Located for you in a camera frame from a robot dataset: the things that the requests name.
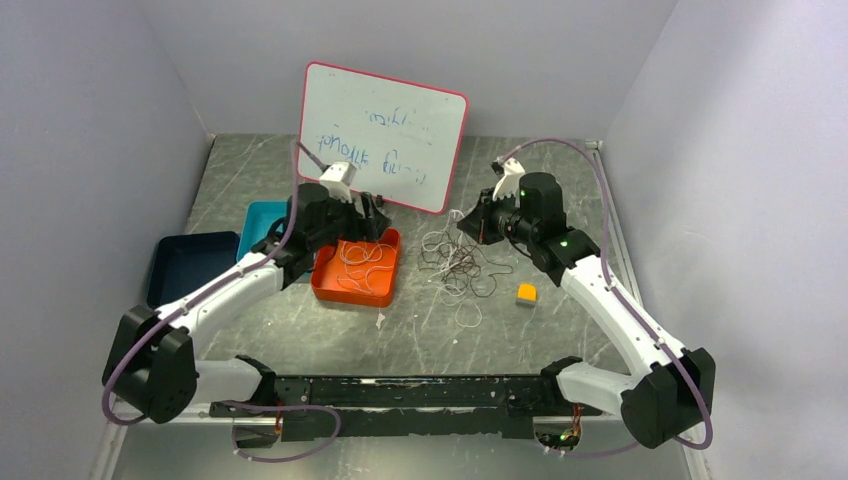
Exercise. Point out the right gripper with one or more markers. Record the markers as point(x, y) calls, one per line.
point(478, 224)

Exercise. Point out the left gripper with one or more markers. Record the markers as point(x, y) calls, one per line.
point(368, 227)

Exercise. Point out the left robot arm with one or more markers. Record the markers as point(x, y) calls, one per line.
point(152, 362)

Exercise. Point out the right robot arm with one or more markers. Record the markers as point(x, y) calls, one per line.
point(668, 388)

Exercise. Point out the orange tray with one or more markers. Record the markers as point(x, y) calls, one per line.
point(358, 273)

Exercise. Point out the pink framed whiteboard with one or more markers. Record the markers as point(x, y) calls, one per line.
point(402, 137)

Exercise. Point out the orange small block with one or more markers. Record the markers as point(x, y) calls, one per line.
point(527, 295)

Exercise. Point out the light blue tray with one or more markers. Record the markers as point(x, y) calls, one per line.
point(259, 216)

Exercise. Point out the dark blue tray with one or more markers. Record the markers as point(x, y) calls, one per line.
point(184, 263)

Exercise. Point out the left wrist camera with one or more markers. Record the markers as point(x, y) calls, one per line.
point(337, 179)

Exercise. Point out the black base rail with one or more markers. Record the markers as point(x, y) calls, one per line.
point(512, 406)

